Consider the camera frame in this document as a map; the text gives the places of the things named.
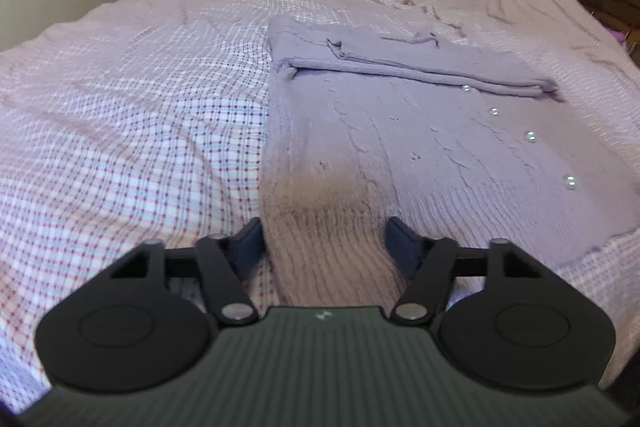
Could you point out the bed with checked sheet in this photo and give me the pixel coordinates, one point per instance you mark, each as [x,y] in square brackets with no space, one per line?
[150,82]

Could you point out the small pink object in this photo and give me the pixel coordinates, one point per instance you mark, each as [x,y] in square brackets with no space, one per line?
[621,36]

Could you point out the purple knitted cardigan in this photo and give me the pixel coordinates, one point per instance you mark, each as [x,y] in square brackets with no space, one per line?
[400,137]

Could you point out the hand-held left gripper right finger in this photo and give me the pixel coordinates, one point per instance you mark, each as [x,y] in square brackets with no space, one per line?
[402,243]

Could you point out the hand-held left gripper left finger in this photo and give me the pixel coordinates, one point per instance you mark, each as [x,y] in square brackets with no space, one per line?
[248,248]

